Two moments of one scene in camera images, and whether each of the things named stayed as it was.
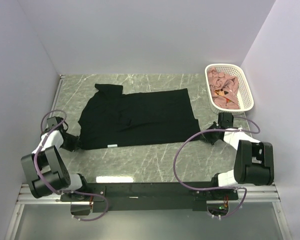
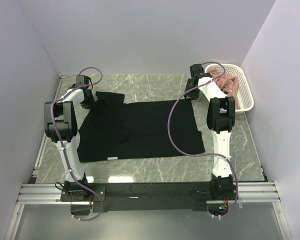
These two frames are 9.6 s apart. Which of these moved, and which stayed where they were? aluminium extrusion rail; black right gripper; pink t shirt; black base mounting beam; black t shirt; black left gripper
Moved: black left gripper; black t shirt; black right gripper
Stayed: black base mounting beam; pink t shirt; aluminium extrusion rail
